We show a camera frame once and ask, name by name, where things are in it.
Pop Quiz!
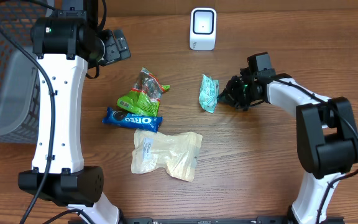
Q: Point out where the blue Oreo cookie pack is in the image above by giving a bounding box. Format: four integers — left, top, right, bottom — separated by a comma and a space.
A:
102, 107, 163, 133

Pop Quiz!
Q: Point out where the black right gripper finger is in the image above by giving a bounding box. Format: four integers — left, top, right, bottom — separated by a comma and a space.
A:
218, 93, 233, 105
219, 81, 232, 98

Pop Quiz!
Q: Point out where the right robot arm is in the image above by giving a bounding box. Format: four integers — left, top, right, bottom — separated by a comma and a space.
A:
217, 68, 358, 223

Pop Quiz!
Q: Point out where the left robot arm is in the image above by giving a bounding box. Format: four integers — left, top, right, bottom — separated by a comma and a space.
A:
18, 1, 125, 223

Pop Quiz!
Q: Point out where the teal snack packet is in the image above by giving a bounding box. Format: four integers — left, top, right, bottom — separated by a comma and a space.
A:
198, 74, 219, 113

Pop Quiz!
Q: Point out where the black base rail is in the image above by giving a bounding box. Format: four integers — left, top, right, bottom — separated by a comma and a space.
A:
68, 214, 345, 224

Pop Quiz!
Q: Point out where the grey plastic mesh basket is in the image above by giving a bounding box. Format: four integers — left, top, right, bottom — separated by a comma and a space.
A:
0, 1, 53, 144

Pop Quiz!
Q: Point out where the beige paper pouch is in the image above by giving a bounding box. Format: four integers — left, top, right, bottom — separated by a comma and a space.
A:
131, 129, 203, 182

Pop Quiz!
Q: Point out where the green snack packet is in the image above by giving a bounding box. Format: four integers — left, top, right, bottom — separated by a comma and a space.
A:
117, 67, 170, 116

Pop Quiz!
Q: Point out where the white barcode scanner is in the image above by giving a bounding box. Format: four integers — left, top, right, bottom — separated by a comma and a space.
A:
190, 7, 217, 51

